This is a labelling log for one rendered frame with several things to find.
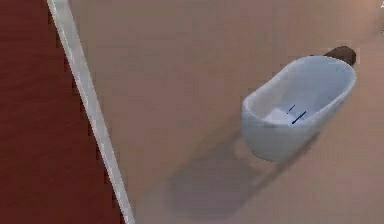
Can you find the white cloth with dark lines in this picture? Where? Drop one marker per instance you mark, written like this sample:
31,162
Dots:
283,116

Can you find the brown round vase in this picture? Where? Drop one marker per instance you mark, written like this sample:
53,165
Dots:
343,54

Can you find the white bathtub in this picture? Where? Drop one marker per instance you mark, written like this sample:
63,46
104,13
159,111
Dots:
266,140

